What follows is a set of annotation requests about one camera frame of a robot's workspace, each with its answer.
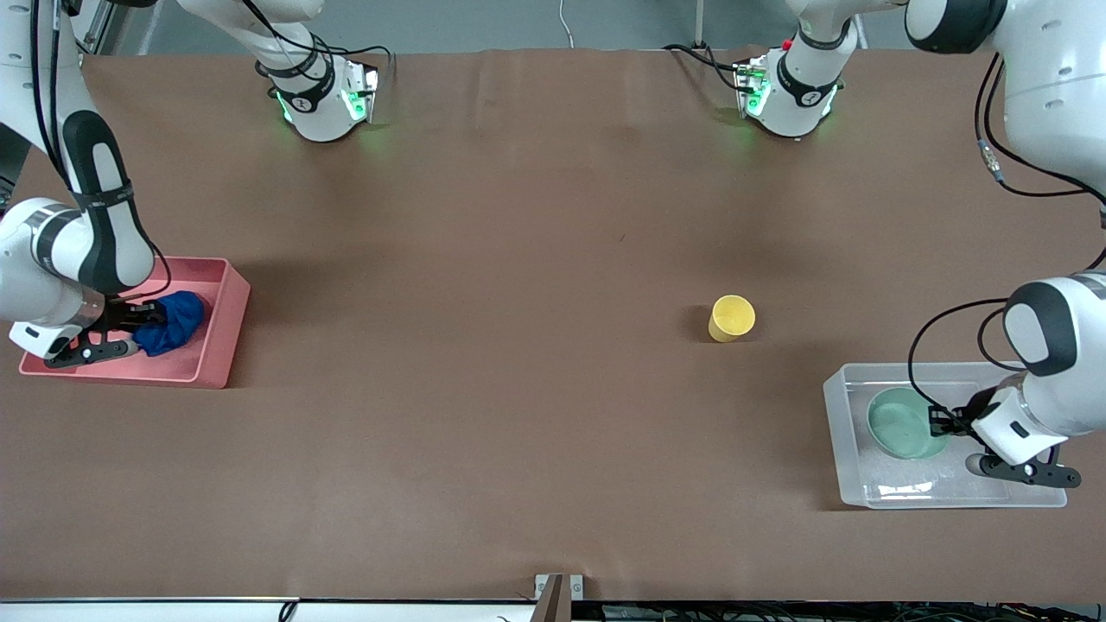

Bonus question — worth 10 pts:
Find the blue glove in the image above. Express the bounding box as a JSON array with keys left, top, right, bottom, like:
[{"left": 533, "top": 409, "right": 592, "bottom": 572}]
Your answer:
[{"left": 131, "top": 291, "right": 209, "bottom": 358}]

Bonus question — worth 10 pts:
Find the green plastic bowl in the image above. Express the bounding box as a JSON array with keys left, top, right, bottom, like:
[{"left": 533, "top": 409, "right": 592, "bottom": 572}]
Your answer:
[{"left": 867, "top": 387, "right": 952, "bottom": 460}]

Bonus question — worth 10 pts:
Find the yellow plastic cup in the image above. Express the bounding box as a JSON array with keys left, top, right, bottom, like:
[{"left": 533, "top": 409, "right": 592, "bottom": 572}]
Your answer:
[{"left": 708, "top": 295, "right": 757, "bottom": 344}]

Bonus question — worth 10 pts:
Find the pink plastic bin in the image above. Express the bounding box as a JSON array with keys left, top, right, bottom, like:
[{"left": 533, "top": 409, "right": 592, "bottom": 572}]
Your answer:
[{"left": 19, "top": 256, "right": 252, "bottom": 390}]

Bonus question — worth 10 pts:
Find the clear plastic bin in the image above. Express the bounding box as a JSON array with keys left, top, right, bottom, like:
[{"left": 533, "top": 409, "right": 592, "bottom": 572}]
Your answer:
[{"left": 822, "top": 361, "right": 1069, "bottom": 511}]

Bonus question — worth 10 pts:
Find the brown paper table cover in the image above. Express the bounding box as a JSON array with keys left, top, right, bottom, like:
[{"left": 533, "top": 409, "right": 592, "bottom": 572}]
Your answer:
[{"left": 0, "top": 48, "right": 1106, "bottom": 603}]

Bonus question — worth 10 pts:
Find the black cable with connector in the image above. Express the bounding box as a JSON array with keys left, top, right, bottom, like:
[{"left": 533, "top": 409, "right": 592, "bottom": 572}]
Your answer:
[{"left": 974, "top": 50, "right": 1106, "bottom": 200}]

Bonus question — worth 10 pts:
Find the aluminium frame profile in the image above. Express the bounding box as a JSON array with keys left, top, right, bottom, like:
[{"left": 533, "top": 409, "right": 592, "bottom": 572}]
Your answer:
[{"left": 69, "top": 0, "right": 165, "bottom": 58}]

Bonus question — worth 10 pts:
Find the white table edge rail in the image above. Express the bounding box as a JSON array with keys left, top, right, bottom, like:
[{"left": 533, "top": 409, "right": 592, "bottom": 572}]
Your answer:
[{"left": 0, "top": 596, "right": 554, "bottom": 622}]

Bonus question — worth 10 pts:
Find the black cable at right arm base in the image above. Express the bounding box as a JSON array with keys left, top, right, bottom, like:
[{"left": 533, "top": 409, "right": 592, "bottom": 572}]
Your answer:
[{"left": 240, "top": 0, "right": 396, "bottom": 98}]

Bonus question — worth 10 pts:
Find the black cable at arm base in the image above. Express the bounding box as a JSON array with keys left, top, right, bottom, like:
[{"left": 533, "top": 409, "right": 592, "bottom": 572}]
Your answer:
[
  {"left": 662, "top": 42, "right": 754, "bottom": 92},
  {"left": 240, "top": 0, "right": 396, "bottom": 98}
]

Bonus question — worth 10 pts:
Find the metal table edge bracket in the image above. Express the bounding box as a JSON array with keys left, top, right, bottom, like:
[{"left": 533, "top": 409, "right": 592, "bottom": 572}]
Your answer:
[{"left": 534, "top": 574, "right": 585, "bottom": 622}]

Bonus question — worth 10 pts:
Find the black cable at left arm base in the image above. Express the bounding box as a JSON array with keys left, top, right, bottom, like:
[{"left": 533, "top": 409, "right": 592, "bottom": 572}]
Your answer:
[{"left": 662, "top": 42, "right": 754, "bottom": 92}]

